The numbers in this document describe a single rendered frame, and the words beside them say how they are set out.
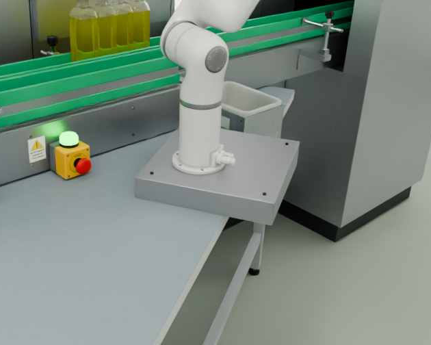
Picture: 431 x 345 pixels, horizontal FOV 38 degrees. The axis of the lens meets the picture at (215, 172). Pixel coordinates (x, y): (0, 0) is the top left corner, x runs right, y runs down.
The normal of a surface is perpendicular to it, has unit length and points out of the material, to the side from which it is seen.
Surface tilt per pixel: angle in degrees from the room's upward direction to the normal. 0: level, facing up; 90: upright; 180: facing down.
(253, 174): 2
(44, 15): 90
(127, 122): 90
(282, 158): 2
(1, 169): 90
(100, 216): 0
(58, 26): 90
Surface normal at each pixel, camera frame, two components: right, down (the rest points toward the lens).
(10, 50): 0.71, 0.36
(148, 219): 0.07, -0.89
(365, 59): -0.70, 0.28
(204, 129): 0.21, 0.48
